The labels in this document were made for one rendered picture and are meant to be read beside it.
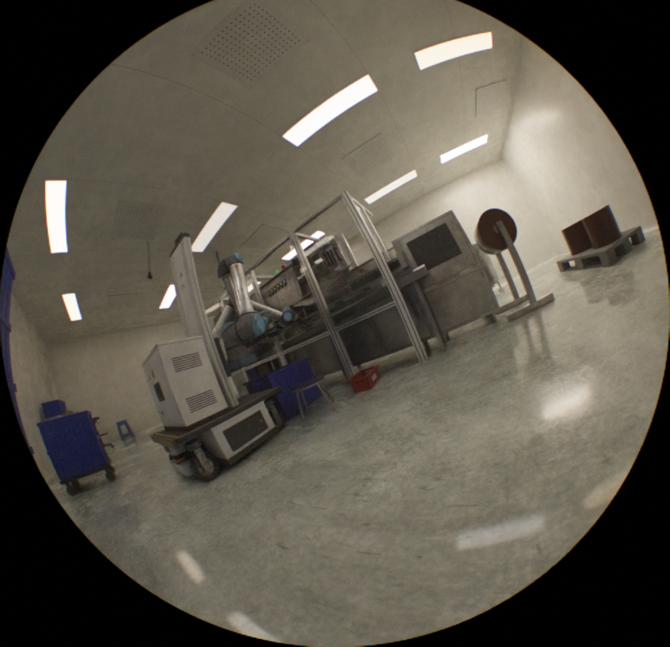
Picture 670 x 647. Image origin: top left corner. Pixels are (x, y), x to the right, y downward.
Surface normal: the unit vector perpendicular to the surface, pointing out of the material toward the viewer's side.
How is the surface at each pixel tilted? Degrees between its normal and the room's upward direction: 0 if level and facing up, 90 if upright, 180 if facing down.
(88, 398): 90
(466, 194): 90
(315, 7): 180
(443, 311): 90
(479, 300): 90
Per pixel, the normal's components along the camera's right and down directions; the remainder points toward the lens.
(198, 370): 0.82, -0.40
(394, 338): -0.49, 0.11
